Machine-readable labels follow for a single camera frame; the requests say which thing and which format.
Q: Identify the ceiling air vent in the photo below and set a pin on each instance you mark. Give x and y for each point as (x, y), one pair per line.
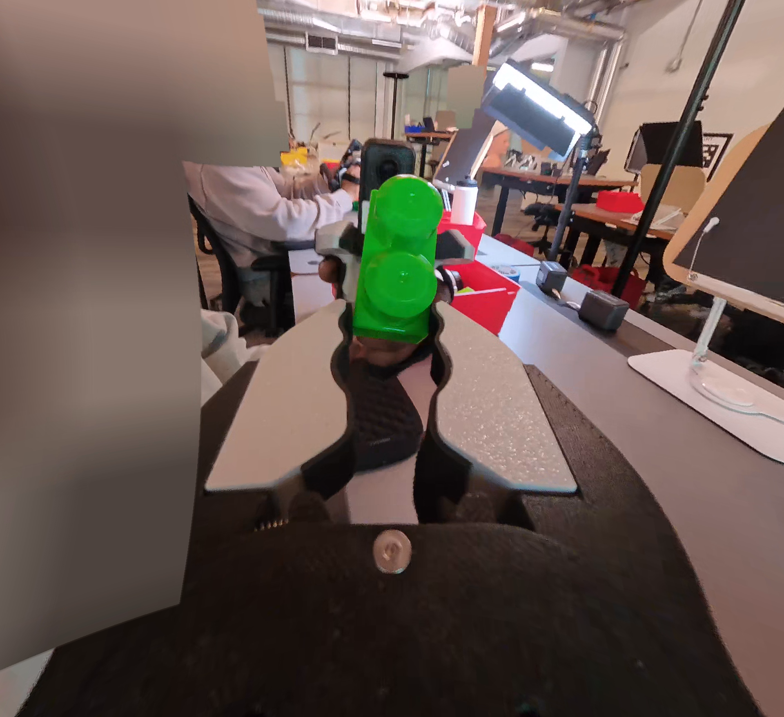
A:
(321, 42)

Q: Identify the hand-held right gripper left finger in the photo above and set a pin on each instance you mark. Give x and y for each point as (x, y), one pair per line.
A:
(288, 411)

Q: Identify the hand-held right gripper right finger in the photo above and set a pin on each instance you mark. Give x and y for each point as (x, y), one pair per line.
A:
(496, 417)

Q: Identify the white board stand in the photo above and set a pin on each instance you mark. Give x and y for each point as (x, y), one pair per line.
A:
(704, 380)

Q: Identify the black monitor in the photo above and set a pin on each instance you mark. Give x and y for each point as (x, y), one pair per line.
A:
(658, 144)

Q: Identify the green toy building block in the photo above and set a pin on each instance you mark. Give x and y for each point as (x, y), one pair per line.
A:
(398, 264)

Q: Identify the red tray on desk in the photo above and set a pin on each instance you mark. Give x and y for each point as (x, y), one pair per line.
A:
(618, 201)

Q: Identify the wooden top desk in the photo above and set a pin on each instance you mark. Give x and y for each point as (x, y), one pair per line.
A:
(606, 218)
(539, 176)

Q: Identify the yellow bin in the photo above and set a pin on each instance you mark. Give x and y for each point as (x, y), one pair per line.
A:
(294, 157)

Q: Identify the printed wall marker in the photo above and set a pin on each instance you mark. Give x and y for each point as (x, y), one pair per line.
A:
(716, 153)

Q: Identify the black office chair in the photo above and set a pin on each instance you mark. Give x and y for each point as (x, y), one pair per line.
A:
(214, 251)

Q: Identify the black floor lamp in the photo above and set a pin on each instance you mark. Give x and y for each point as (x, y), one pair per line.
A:
(395, 104)

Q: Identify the large red plastic bin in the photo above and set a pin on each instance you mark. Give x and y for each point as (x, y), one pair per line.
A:
(484, 297)

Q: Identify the black pole with round top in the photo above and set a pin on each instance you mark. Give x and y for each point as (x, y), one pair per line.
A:
(686, 117)

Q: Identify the white water bottle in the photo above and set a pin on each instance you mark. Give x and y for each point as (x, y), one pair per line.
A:
(464, 202)

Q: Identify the small grey power adapter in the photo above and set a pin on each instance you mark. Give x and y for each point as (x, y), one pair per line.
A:
(551, 276)

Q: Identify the black light stand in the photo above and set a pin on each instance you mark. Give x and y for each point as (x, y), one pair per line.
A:
(573, 202)

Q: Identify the person's pale sweatshirt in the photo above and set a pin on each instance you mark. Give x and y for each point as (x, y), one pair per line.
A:
(226, 349)

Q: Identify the black swivel chair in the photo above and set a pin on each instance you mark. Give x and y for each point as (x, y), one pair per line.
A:
(540, 221)

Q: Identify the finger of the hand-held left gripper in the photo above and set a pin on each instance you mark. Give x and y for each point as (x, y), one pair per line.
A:
(337, 236)
(456, 245)

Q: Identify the studio light panel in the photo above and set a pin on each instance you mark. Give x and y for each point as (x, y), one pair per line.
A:
(539, 110)

